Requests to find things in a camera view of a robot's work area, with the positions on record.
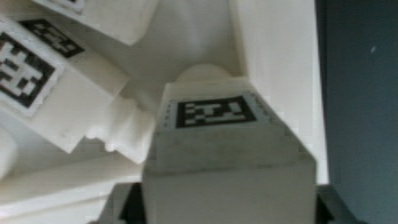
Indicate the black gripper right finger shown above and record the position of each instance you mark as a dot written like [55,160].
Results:
[332,212]

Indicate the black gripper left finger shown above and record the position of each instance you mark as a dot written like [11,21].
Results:
[123,209]

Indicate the white leg with tag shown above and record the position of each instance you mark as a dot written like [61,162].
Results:
[229,172]

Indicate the white square tabletop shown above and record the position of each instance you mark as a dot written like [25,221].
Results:
[253,36]

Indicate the white leg on tabletop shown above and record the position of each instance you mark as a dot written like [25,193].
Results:
[59,80]

